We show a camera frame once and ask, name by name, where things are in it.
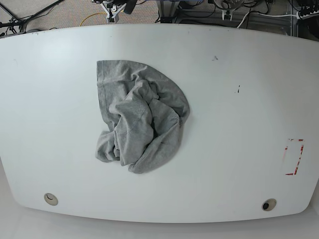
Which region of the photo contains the grey T-shirt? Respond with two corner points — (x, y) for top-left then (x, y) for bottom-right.
(95, 60), (190, 174)

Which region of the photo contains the red tape rectangle marking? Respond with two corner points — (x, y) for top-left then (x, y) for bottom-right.
(282, 138), (305, 176)

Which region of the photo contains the white power strip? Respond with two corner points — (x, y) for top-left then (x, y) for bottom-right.
(297, 5), (319, 19)

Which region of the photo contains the black tripod stand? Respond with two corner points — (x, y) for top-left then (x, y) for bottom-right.
(0, 0), (64, 34)

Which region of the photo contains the aluminium frame post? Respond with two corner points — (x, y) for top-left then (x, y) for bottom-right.
(156, 0), (180, 23)

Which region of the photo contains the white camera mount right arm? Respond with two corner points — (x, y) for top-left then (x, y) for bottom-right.
(100, 0), (126, 24)

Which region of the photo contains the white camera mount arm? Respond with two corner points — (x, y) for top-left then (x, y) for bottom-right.
(100, 0), (126, 24)
(221, 8), (235, 21)

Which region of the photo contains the yellow cable on floor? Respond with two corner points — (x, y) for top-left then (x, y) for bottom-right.
(79, 12), (103, 27)

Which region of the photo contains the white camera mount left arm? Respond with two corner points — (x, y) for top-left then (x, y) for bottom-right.
(221, 8), (235, 21)

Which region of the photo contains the left table cable grommet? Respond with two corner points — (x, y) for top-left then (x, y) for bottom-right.
(44, 193), (58, 206)

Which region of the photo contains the table cable grommet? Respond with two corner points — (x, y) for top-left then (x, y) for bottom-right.
(262, 199), (277, 212)
(44, 193), (58, 206)

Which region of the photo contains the right table cable grommet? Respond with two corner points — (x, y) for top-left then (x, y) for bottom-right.
(262, 199), (277, 212)

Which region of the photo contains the white cable on floor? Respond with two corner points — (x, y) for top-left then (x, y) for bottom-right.
(236, 11), (299, 28)

